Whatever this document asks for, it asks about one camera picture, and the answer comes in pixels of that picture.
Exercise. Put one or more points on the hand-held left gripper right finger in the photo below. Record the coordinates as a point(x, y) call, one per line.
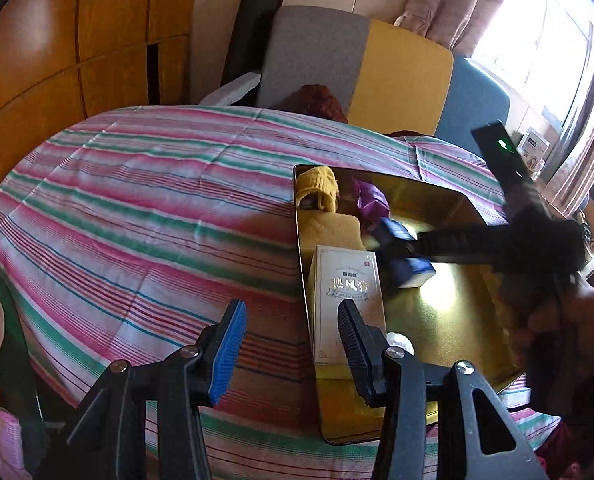
point(354, 355)

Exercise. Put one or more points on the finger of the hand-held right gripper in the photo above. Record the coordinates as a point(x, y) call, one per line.
point(392, 232)
point(417, 269)

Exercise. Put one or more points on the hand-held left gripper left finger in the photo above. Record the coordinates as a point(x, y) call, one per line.
point(227, 350)

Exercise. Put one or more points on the purple snack packet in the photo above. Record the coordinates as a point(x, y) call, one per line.
point(372, 200)

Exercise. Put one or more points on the clear plastic item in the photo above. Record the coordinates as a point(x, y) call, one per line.
point(401, 342)

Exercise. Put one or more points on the white tall carton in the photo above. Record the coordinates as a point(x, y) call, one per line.
point(334, 310)

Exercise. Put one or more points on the gold-lined metal tin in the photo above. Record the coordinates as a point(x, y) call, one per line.
point(452, 320)

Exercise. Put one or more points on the tan sponge block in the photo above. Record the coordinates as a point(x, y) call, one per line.
point(329, 235)

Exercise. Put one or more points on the yellow knitted sock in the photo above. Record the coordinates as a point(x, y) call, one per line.
point(317, 182)

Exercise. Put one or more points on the person's right hand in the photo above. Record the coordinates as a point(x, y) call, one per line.
point(577, 315)

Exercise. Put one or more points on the white printed box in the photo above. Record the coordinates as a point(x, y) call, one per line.
point(534, 150)

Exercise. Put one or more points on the striped curtain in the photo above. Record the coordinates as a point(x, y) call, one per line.
point(587, 150)

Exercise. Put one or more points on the dark red cloth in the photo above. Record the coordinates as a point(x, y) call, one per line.
point(322, 102)

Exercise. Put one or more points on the grey yellow blue sofa chair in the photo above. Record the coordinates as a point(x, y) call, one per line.
point(402, 70)

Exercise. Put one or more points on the striped tablecloth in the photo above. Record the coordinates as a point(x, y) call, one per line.
point(142, 200)

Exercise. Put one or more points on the window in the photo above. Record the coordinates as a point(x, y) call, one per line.
point(542, 25)

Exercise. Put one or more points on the pink hair roller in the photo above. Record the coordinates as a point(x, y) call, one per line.
point(9, 440)

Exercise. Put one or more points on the floral curtain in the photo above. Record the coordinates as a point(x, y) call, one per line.
point(457, 0)

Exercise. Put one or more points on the black rolled mat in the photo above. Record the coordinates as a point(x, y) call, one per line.
point(252, 30)

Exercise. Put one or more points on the wooden wardrobe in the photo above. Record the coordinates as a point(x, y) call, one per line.
point(77, 45)

